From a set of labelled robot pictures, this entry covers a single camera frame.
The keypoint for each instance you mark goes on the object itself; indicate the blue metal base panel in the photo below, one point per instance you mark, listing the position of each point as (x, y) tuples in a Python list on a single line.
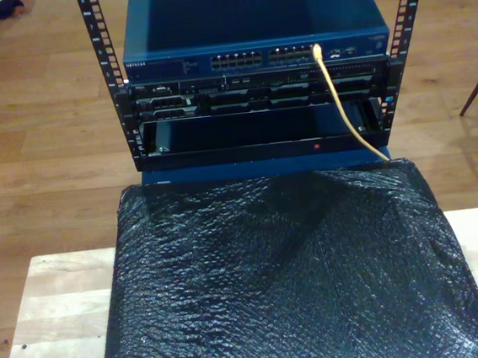
[(221, 172)]

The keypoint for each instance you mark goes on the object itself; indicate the black bubble mat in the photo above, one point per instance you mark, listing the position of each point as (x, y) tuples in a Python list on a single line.
[(275, 289)]

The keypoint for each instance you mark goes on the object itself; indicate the black perforated rack frame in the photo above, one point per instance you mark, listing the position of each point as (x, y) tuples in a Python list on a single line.
[(98, 32)]

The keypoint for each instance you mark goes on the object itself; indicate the blue network switch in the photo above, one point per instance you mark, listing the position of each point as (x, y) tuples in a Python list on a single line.
[(249, 17)]

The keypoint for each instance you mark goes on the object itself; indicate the black rack server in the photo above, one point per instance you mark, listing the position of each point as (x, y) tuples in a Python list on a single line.
[(235, 99)]

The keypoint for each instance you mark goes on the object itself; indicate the black rack shelf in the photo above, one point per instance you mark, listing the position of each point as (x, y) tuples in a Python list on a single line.
[(241, 153)]

